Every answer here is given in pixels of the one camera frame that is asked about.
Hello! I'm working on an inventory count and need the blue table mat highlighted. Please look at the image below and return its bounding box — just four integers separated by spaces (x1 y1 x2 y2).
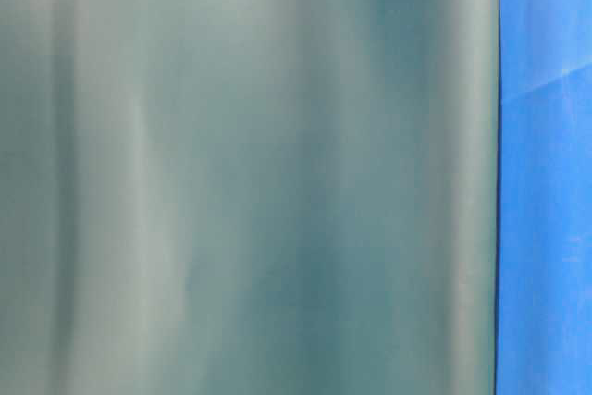
496 0 591 394

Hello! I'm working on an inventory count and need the green backdrop sheet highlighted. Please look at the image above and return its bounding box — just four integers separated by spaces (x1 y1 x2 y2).
1 0 498 394

